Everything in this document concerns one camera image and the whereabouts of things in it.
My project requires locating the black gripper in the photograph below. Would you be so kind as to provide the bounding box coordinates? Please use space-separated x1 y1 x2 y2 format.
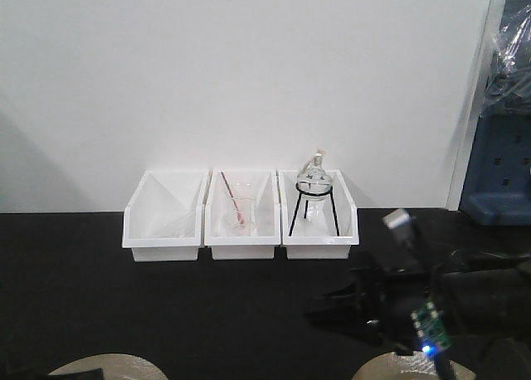
304 251 430 351

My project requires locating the beige round plate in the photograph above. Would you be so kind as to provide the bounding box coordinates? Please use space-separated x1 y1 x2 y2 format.
351 349 475 380
49 353 168 380

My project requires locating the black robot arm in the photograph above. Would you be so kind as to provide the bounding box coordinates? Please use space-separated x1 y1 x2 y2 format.
304 251 530 379

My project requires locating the right white plastic bin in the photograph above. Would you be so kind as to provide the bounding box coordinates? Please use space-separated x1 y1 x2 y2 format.
278 169 359 260

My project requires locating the white plastic bin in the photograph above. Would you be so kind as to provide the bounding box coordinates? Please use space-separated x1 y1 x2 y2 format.
278 169 359 260
122 169 210 262
204 169 281 261

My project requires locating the green circuit board right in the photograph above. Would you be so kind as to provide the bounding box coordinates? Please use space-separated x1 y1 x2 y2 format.
411 298 451 358

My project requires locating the glass alcohol lamp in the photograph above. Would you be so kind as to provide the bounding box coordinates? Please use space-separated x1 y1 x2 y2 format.
296 149 333 195

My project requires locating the glass beaker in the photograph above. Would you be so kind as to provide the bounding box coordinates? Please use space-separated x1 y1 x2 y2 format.
224 197 256 236

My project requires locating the middle white plastic bin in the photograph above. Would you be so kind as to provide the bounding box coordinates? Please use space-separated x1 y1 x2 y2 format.
204 169 281 261

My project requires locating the blue-grey pegboard drying rack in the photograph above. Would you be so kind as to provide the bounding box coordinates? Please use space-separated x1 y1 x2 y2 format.
460 0 530 226

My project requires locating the left white plastic bin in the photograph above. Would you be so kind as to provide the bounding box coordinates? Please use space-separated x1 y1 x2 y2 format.
122 169 210 262

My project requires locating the plastic bag of pegs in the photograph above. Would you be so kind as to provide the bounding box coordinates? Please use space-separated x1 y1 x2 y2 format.
481 4 530 117

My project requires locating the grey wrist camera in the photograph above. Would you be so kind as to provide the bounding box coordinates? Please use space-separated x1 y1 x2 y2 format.
382 208 426 269

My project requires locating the black wire tripod stand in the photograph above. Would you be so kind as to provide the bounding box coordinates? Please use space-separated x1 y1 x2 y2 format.
288 182 340 236

